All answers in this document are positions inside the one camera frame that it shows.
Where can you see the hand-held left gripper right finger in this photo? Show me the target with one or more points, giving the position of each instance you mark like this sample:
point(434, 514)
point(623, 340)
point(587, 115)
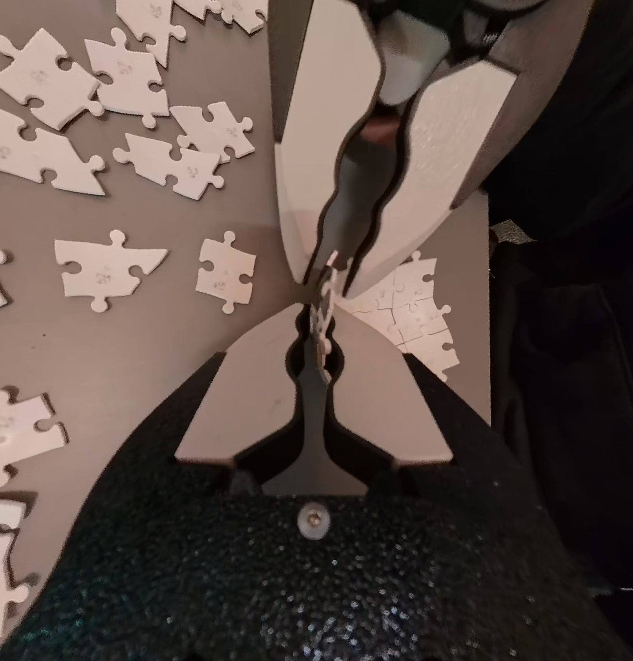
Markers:
point(388, 403)

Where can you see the person's black clothing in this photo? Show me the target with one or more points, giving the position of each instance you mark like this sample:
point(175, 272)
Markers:
point(579, 361)

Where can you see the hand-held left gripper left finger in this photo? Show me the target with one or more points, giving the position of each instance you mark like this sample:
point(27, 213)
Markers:
point(244, 403)

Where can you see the bowl-shaped assembled puzzle section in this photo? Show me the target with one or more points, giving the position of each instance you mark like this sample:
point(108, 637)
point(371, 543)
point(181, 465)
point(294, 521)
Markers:
point(419, 320)

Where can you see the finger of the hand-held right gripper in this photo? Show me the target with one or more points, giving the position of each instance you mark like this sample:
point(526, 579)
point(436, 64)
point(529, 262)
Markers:
point(450, 139)
point(332, 77)

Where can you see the scatter of white pieces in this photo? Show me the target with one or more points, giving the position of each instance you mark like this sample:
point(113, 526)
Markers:
point(135, 77)

